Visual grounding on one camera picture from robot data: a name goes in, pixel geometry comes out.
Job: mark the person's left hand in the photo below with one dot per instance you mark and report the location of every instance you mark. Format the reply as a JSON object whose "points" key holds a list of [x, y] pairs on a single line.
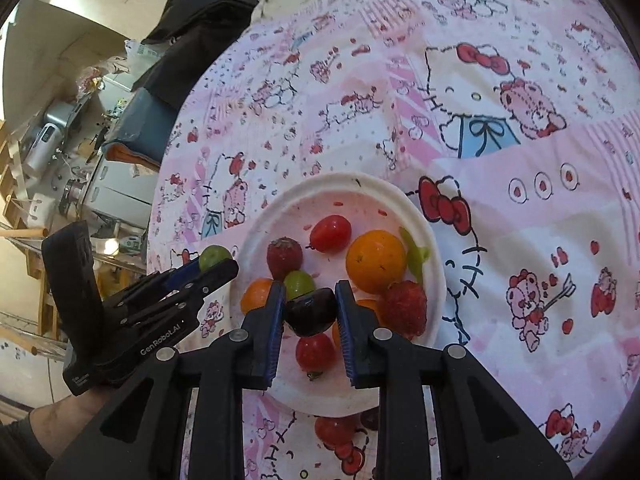
{"points": [[56, 425]]}

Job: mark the pink Hello Kitty blanket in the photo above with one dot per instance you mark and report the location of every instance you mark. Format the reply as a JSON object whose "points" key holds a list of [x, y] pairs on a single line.
{"points": [[512, 125]]}

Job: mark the black clothes pile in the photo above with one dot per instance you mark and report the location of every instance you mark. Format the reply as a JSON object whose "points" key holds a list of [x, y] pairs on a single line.
{"points": [[195, 33]]}

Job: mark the orange with green leaf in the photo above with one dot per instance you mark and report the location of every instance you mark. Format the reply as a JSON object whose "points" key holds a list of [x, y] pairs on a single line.
{"points": [[378, 258]]}

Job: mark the strawberry on plate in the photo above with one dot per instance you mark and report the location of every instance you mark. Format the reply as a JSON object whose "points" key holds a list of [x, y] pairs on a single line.
{"points": [[284, 255]]}

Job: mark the red cherry tomato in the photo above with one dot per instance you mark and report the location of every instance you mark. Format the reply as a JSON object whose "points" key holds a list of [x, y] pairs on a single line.
{"points": [[330, 234], [315, 355]]}

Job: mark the green grape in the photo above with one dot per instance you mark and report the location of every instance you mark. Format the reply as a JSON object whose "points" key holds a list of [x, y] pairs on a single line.
{"points": [[212, 255], [298, 283]]}

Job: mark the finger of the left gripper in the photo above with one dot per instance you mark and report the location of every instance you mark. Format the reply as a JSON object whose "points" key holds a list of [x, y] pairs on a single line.
{"points": [[142, 300], [176, 278]]}

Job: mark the small orange tangerine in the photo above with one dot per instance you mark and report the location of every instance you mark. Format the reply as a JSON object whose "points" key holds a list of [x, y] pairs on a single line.
{"points": [[256, 295]]}

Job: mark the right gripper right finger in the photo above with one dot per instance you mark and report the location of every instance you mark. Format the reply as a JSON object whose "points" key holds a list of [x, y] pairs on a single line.
{"points": [[444, 397]]}

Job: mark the dark purple grape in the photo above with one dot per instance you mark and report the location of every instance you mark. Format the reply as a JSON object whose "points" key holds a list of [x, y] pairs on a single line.
{"points": [[370, 419], [312, 313]]}

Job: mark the red strawberry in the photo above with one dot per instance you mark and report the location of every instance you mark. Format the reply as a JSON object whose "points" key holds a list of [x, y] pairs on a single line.
{"points": [[403, 309]]}

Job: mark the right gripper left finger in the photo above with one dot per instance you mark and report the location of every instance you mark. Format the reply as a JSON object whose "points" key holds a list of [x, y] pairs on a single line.
{"points": [[180, 414]]}

